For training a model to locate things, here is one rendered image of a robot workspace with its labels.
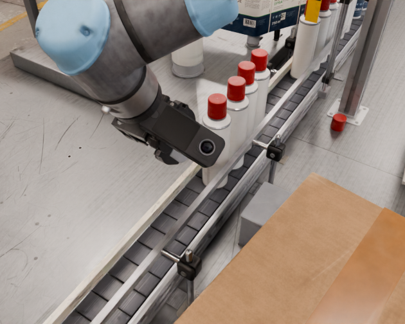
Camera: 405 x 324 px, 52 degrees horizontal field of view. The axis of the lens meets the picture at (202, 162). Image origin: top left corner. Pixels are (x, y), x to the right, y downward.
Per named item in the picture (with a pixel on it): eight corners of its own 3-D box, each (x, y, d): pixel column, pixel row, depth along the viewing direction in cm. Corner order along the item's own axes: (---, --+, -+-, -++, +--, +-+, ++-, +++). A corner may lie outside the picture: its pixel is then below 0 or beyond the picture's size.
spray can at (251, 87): (235, 135, 95) (241, 55, 80) (255, 143, 93) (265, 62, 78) (224, 148, 91) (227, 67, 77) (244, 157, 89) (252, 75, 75)
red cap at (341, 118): (346, 126, 105) (349, 116, 103) (340, 133, 103) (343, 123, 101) (333, 121, 106) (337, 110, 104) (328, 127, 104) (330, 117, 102)
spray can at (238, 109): (226, 151, 91) (231, 69, 77) (247, 160, 89) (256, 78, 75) (214, 165, 88) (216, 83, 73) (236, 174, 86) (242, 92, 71)
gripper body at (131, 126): (151, 99, 66) (116, 58, 55) (196, 117, 63) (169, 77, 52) (127, 141, 65) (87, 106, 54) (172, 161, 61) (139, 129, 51)
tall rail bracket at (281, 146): (247, 179, 92) (254, 120, 80) (278, 192, 89) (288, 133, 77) (240, 188, 90) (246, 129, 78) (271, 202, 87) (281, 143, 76)
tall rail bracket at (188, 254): (168, 282, 74) (162, 225, 62) (202, 303, 71) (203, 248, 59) (157, 296, 72) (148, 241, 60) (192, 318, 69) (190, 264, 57)
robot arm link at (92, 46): (116, 24, 36) (33, 65, 37) (161, 85, 46) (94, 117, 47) (96, -36, 40) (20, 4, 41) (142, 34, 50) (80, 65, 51)
